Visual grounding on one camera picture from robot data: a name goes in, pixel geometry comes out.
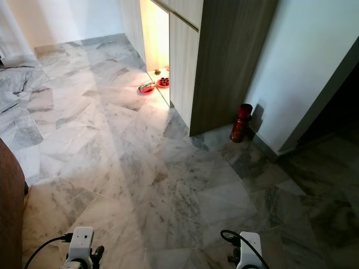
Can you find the red cylindrical container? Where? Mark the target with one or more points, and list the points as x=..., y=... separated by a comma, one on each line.
x=240, y=123

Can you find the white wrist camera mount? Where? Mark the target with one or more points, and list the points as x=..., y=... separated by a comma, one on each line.
x=82, y=242
x=249, y=249

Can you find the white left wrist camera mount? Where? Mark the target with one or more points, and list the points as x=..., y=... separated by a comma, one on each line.
x=82, y=242

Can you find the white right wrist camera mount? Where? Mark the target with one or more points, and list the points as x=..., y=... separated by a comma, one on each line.
x=249, y=249

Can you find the dark brown fabric sofa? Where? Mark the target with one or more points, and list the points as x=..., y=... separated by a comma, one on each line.
x=11, y=213

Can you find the red plate with green item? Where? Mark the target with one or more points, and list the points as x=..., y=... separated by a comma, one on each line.
x=146, y=88

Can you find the light wooden cabinet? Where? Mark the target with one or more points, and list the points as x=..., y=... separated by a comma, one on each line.
x=224, y=61

